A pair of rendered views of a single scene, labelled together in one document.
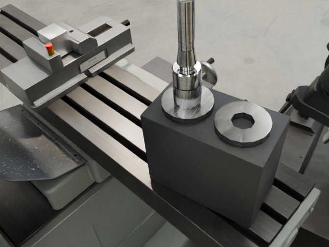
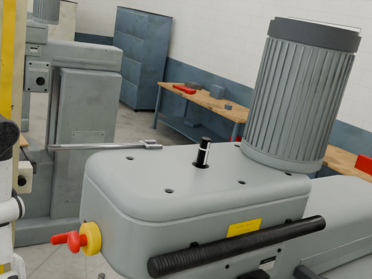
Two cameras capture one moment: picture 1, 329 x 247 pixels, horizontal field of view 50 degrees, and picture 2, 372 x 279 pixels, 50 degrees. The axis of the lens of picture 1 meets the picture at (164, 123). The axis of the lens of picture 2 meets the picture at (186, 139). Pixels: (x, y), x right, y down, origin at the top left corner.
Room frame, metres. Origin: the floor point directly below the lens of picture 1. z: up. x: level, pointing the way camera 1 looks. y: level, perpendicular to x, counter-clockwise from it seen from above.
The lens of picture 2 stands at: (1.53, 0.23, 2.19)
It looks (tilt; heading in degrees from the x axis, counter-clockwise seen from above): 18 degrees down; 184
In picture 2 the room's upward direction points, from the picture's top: 11 degrees clockwise
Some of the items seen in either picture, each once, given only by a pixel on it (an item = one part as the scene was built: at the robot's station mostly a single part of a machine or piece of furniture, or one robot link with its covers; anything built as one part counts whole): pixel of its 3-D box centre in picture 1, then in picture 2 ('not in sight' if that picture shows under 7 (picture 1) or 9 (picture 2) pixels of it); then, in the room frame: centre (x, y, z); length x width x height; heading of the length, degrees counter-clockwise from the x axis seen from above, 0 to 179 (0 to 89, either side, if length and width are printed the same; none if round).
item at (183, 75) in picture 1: (186, 69); not in sight; (0.44, -0.04, 1.19); 0.05 x 0.05 x 0.01
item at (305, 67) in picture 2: not in sight; (296, 94); (0.58, 0.39, 2.05); 0.20 x 0.20 x 0.32
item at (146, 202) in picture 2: not in sight; (199, 197); (0.74, 0.22, 1.81); 0.47 x 0.26 x 0.16; 133
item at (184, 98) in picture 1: (187, 86); not in sight; (0.44, -0.04, 1.16); 0.05 x 0.05 x 0.06
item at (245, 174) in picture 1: (212, 148); not in sight; (0.41, -0.08, 1.03); 0.22 x 0.12 x 0.20; 54
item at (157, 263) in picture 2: not in sight; (249, 240); (0.84, 0.34, 1.79); 0.45 x 0.04 x 0.04; 133
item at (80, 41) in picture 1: (74, 37); not in sight; (0.85, 0.22, 1.02); 0.12 x 0.06 x 0.04; 42
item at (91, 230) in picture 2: not in sight; (89, 238); (0.91, 0.04, 1.76); 0.06 x 0.02 x 0.06; 43
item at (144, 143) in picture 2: not in sight; (107, 145); (0.77, 0.01, 1.89); 0.24 x 0.04 x 0.01; 130
